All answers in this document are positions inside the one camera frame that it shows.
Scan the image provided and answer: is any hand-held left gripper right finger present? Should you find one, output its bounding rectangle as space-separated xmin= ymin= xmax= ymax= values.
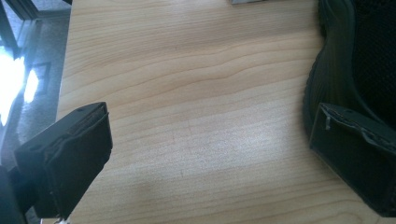
xmin=308 ymin=103 xmax=396 ymax=218

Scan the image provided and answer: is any grey flat object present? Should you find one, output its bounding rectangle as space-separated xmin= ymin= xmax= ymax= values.
xmin=230 ymin=0 xmax=265 ymax=6

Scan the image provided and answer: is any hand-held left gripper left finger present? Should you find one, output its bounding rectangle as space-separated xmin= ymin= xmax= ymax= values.
xmin=13 ymin=101 xmax=114 ymax=220

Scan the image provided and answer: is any dark metal stand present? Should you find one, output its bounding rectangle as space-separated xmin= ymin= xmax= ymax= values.
xmin=0 ymin=0 xmax=73 ymax=60

